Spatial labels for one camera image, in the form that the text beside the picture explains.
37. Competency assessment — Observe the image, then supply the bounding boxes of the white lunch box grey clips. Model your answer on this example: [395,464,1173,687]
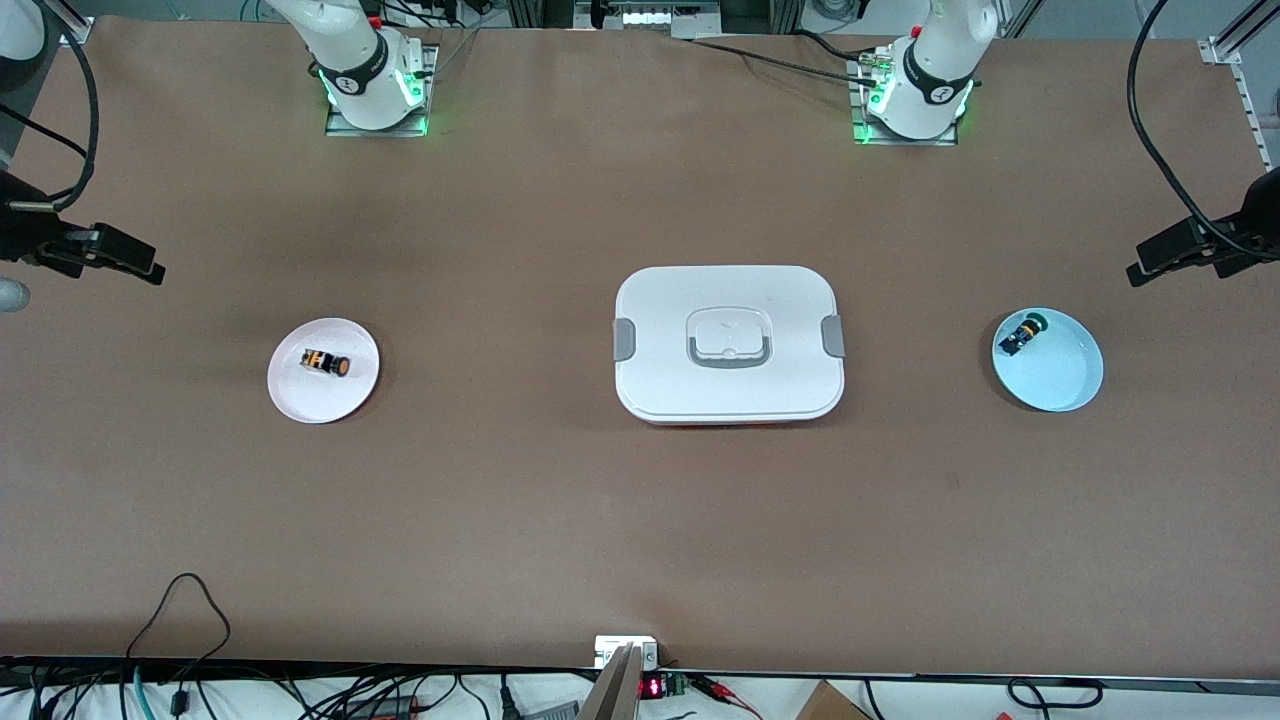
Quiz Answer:
[613,265,846,428]

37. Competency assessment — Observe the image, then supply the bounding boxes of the brown cardboard box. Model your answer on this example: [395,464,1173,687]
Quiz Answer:
[795,680,871,720]

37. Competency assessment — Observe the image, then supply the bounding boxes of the light blue round plate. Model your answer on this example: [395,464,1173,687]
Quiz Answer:
[991,307,1105,413]

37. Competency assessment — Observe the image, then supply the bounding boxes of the pale pink round plate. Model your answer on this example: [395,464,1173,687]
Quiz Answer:
[267,317,381,425]

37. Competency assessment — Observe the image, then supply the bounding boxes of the black power adapter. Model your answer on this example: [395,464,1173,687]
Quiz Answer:
[345,694,423,720]

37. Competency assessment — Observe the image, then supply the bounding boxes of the red clip leads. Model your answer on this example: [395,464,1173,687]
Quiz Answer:
[690,673,766,720]

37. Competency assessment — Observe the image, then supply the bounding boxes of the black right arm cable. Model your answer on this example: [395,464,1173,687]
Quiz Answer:
[0,0,101,213]

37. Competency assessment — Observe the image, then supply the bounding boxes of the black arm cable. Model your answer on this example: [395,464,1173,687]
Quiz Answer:
[0,0,101,213]
[1127,0,1253,264]

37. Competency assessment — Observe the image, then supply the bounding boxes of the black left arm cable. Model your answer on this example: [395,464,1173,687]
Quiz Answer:
[1127,0,1253,264]

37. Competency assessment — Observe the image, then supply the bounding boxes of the aluminium frame rail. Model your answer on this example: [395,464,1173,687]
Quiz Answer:
[1198,0,1280,171]
[40,0,96,46]

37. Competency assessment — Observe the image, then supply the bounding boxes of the thin black looped cable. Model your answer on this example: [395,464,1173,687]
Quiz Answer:
[125,572,233,691]

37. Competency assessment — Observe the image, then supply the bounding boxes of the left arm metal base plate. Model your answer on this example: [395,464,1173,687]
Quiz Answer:
[850,55,959,147]

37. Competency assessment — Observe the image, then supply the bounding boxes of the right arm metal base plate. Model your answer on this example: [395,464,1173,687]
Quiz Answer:
[324,42,439,138]

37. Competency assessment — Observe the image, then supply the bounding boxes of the tangled black cable bundle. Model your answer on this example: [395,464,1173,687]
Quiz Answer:
[0,655,591,720]

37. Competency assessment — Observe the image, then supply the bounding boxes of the black cable across table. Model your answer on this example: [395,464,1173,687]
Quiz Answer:
[690,30,881,87]

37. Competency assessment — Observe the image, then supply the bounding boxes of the black oval cable loop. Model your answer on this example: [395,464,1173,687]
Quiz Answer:
[1007,677,1106,713]

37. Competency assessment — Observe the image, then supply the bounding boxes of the white post mounting plate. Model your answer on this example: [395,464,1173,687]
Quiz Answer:
[594,635,660,671]

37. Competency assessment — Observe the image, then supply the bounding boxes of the aluminium camera post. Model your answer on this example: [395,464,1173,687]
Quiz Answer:
[578,643,646,720]

